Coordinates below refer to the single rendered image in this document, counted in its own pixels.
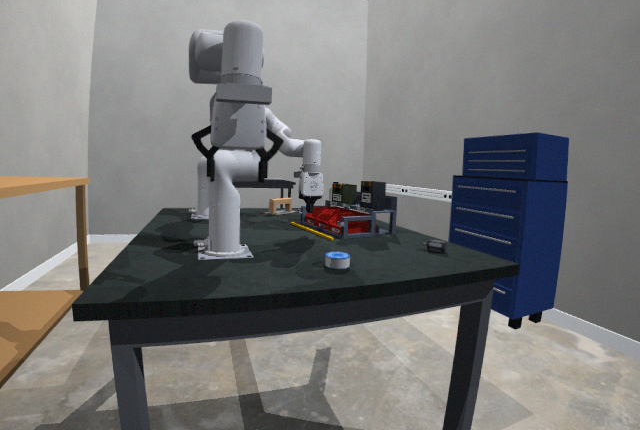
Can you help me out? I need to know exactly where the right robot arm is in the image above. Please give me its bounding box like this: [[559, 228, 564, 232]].
[[189, 20, 272, 257]]

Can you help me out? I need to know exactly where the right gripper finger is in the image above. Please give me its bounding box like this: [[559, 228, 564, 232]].
[[191, 125, 219, 182], [255, 129, 283, 183]]

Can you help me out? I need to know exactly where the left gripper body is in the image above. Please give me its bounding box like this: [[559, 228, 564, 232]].
[[298, 171, 324, 196]]

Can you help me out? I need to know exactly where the grey metal rack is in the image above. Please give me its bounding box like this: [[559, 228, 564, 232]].
[[297, 191, 397, 239]]

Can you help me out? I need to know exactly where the dark grey case with orange latches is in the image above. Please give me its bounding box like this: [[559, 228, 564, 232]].
[[360, 181, 386, 211]]

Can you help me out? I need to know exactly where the olive green case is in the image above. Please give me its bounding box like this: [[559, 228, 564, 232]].
[[332, 183, 357, 204]]

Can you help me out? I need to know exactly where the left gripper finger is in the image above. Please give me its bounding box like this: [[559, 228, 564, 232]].
[[310, 196, 322, 213], [298, 190, 312, 213]]

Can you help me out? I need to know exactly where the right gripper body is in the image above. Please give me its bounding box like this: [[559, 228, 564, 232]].
[[210, 97, 266, 150]]

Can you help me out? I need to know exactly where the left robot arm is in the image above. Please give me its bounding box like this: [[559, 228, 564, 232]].
[[189, 108, 321, 218]]

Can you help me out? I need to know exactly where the red open bin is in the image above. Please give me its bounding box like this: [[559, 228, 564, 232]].
[[316, 209, 361, 231], [305, 207, 344, 226], [329, 213, 369, 235]]

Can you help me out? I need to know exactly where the grey sanding float with tan wooden handle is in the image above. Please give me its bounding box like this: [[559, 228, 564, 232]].
[[262, 198, 297, 215]]

